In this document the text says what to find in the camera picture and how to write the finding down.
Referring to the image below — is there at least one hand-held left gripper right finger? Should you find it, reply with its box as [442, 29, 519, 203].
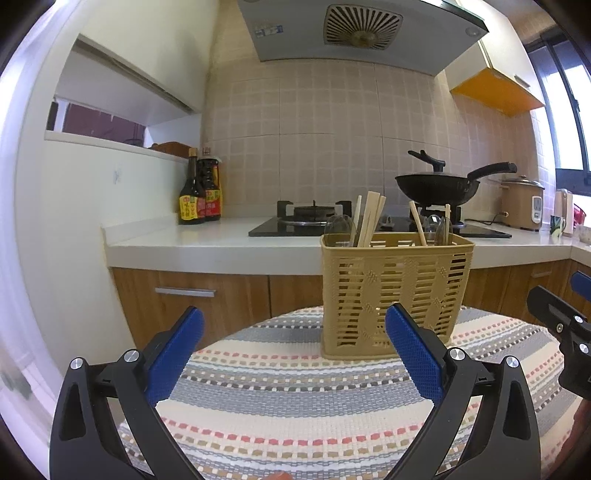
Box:
[385, 302, 542, 480]

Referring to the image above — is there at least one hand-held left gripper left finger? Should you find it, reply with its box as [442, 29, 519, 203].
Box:
[48, 305, 205, 480]

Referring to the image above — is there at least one beige plastic utensil basket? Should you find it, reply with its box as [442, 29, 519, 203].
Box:
[321, 232, 475, 360]

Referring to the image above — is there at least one white kettle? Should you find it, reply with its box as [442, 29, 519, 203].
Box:
[554, 188, 574, 236]

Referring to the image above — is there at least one wooden kitchen base cabinet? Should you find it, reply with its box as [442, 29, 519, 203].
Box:
[111, 258, 591, 352]

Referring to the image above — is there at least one beige rice cooker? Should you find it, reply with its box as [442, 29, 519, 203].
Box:
[501, 174, 546, 232]

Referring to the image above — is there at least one striped woven table mat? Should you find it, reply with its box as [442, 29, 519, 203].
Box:
[117, 305, 580, 480]

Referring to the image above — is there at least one white kitchen countertop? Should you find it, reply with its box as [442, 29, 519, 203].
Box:
[102, 215, 591, 271]

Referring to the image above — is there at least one dark soy sauce bottle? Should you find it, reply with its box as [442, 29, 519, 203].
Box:
[179, 148, 206, 226]

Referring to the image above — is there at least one black gas stove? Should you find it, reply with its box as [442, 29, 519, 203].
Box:
[248, 200, 512, 239]

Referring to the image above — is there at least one red capped sauce bottle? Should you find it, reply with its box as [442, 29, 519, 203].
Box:
[198, 157, 223, 221]

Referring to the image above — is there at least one black wok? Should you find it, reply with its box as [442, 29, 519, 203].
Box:
[394, 161, 518, 206]

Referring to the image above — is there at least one grey range hood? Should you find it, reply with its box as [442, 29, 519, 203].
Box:
[236, 0, 490, 77]

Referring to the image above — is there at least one silver cabinet handle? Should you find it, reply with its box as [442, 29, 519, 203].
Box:
[154, 287, 217, 297]

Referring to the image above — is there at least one black window frame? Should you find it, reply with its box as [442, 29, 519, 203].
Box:
[526, 18, 591, 197]

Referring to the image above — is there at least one black pan handle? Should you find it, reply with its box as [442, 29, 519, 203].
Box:
[407, 150, 446, 174]

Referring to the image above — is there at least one orange wall cabinet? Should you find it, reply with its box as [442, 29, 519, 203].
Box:
[450, 39, 546, 117]

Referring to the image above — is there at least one white wall cabinet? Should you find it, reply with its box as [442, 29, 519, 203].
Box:
[55, 34, 201, 116]

